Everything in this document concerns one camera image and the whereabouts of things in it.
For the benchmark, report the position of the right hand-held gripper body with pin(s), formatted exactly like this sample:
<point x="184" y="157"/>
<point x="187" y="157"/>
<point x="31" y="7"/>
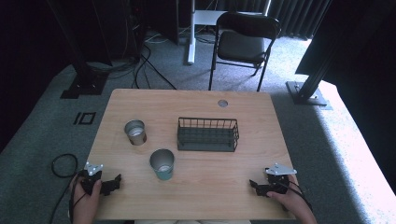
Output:
<point x="278" y="180"/>

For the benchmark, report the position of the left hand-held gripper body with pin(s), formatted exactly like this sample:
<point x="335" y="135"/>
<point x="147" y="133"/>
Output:
<point x="90" y="179"/>

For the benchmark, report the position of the teal steel cup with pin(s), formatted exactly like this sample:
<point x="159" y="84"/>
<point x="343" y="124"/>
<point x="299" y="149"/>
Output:
<point x="162" y="166"/>

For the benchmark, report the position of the silver steel cup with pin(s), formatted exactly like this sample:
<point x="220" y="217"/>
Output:
<point x="135" y="133"/>

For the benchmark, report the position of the person's right hand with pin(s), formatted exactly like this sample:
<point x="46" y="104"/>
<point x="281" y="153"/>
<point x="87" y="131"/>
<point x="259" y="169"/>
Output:
<point x="291" y="199"/>

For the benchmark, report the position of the person's left hand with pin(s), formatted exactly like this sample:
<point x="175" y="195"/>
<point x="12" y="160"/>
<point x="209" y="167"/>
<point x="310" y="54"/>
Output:
<point x="85" y="203"/>

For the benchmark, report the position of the grey table grommet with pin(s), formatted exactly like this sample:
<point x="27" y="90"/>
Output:
<point x="223" y="103"/>

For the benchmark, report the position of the black metal stand grey base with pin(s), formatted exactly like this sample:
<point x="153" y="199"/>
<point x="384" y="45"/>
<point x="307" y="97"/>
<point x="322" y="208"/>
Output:
<point x="306" y="93"/>

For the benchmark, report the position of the black metal stand flat base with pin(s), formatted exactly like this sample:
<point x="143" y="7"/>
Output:
<point x="84" y="84"/>

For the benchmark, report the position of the black folding chair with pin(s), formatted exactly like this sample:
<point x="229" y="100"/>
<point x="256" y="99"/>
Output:
<point x="241" y="46"/>

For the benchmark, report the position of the dark grey curtain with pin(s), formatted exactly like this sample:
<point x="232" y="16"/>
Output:
<point x="295" y="18"/>

